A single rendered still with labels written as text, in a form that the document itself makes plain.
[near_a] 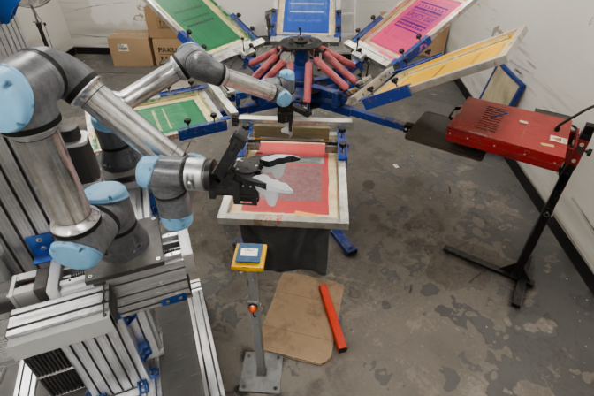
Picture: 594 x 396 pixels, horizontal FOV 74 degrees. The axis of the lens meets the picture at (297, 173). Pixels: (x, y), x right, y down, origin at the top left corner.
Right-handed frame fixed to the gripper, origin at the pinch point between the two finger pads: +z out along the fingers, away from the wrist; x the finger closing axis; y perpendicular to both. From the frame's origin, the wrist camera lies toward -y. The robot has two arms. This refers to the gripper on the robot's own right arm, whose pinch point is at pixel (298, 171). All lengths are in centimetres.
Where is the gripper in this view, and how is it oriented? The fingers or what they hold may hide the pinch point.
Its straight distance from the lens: 84.4
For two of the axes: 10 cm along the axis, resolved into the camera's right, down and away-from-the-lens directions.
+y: -0.1, 8.8, 4.8
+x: -0.9, 4.7, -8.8
